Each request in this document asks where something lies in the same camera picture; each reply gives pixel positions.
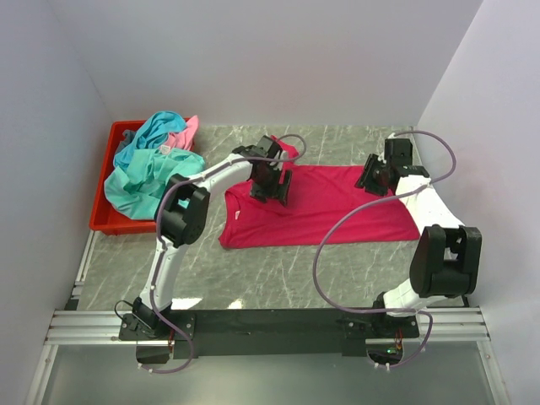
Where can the magenta t shirt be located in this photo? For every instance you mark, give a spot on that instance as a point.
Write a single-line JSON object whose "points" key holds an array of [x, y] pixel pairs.
{"points": [[319, 195]]}

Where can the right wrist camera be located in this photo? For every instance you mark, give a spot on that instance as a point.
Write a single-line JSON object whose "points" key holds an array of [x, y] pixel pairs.
{"points": [[398, 152]]}

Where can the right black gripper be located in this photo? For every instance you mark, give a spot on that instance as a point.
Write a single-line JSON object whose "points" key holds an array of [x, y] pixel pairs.
{"points": [[364, 180]]}

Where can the aluminium rail frame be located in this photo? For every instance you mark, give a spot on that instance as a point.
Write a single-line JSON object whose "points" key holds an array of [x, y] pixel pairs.
{"points": [[112, 268]]}

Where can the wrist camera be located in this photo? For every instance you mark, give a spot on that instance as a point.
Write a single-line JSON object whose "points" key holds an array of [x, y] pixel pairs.
{"points": [[267, 150], [398, 152]]}

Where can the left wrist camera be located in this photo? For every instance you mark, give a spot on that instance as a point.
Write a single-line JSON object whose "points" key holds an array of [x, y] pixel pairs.
{"points": [[267, 150]]}

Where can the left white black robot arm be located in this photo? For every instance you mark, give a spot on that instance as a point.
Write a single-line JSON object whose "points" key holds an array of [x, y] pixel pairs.
{"points": [[182, 215]]}

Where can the teal green t shirt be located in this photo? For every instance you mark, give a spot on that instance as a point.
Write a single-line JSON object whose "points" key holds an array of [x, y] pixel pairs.
{"points": [[136, 190]]}

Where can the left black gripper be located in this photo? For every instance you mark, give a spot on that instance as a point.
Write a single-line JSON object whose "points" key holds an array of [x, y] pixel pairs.
{"points": [[276, 191]]}

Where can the pink t shirt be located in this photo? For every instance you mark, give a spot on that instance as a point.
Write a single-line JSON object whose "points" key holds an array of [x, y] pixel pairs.
{"points": [[184, 139]]}

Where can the grey t shirt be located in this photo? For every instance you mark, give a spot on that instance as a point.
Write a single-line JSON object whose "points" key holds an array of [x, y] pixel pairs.
{"points": [[128, 136]]}

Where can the red plastic bin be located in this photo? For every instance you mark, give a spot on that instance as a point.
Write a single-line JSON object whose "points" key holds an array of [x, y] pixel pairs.
{"points": [[104, 217]]}

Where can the light blue t shirt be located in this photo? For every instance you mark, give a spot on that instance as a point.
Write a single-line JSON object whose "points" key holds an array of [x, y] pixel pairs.
{"points": [[152, 134]]}

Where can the black base beam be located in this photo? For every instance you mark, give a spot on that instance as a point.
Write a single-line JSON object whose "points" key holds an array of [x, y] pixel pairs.
{"points": [[259, 332]]}

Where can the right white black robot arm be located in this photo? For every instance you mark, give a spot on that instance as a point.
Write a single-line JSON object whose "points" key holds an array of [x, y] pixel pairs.
{"points": [[446, 261]]}

